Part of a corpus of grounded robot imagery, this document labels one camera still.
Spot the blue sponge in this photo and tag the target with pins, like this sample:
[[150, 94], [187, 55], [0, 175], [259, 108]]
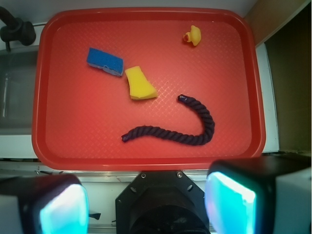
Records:
[[106, 62]]

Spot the yellow rubber duck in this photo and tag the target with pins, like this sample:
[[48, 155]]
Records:
[[194, 36]]

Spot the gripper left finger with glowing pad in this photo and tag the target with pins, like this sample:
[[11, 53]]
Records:
[[51, 204]]

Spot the yellow sponge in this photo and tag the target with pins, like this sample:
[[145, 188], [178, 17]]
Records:
[[139, 87]]

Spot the stainless steel sink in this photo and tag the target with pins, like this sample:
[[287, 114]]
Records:
[[17, 83]]

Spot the red plastic tray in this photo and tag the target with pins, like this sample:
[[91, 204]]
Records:
[[81, 112]]

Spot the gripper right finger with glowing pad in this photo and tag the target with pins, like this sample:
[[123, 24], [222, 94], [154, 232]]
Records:
[[261, 195]]

